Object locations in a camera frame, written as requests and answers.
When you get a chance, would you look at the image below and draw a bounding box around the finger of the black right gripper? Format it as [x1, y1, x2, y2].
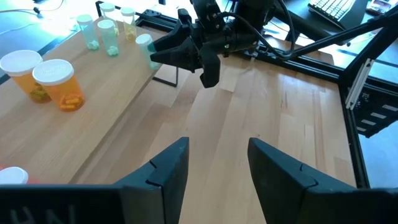
[154, 20, 193, 52]
[150, 37, 202, 72]

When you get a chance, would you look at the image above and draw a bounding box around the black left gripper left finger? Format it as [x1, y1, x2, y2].
[0, 136, 190, 224]

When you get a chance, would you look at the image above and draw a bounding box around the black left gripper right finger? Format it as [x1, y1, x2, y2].
[248, 138, 398, 224]

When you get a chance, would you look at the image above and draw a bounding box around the teal green medicine bottle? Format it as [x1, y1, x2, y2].
[97, 19, 120, 57]
[76, 14, 101, 52]
[135, 33, 162, 71]

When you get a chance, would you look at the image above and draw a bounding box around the yellow medicine bottle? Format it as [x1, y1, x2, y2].
[99, 2, 121, 37]
[120, 6, 138, 43]

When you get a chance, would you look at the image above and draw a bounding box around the large orange medicine bottle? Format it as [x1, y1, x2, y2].
[0, 49, 52, 104]
[32, 58, 86, 112]

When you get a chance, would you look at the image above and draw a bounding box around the red medicine bottle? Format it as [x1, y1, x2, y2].
[0, 166, 40, 185]

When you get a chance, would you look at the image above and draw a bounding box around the black slotted plate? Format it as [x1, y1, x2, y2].
[354, 90, 398, 139]

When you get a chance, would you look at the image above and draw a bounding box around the black open laptop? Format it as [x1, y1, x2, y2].
[307, 0, 357, 22]

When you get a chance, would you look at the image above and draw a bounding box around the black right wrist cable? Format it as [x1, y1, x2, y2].
[217, 0, 296, 60]

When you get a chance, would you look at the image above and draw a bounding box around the black diagonal frame strut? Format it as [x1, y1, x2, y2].
[292, 14, 398, 60]

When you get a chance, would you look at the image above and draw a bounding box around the silver metal bracket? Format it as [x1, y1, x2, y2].
[345, 57, 376, 111]

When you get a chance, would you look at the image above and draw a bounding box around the black floor cable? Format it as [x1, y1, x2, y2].
[0, 0, 66, 16]

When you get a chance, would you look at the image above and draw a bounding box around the black gantry post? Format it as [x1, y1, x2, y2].
[340, 18, 398, 83]

